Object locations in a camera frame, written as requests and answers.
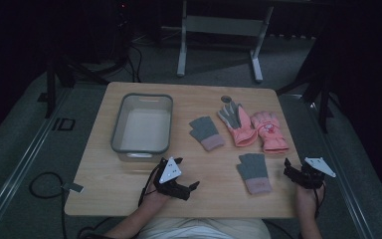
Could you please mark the black metal stand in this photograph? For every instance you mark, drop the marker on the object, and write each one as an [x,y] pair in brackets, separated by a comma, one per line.
[66,76]
[315,89]

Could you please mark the person's right hand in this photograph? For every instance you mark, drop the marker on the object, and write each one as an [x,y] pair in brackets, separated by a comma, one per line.
[308,200]

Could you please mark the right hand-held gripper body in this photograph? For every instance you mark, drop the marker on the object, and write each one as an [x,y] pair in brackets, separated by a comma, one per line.
[311,177]

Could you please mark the grey table edge clip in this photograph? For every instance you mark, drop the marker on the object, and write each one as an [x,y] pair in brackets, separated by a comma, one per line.
[73,187]

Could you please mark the pink glove with cartoon print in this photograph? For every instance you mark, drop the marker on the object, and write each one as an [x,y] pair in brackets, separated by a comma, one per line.
[269,131]

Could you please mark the person's left hand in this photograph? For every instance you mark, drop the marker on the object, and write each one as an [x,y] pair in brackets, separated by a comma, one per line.
[155,197]

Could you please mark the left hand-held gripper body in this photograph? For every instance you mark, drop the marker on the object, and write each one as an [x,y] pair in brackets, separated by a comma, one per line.
[170,171]

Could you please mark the white metal desk frame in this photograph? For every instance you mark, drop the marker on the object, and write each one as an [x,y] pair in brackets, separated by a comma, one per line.
[224,26]

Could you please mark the grey glove with pink cuff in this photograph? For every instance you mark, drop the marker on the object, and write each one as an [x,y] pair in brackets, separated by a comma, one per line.
[253,171]
[205,131]

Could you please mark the grey plastic bin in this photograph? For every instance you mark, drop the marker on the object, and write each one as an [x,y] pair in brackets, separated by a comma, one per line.
[144,129]

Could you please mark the person's light clothing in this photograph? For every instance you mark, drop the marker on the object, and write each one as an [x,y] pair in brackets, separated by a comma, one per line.
[205,229]

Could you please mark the black floor bracket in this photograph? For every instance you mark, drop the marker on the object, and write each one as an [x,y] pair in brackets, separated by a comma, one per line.
[63,124]

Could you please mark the dark round table grommet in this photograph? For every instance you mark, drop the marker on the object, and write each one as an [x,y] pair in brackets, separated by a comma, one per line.
[226,99]

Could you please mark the pink glove with grey palm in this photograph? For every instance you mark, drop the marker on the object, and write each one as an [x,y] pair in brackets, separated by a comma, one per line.
[240,127]

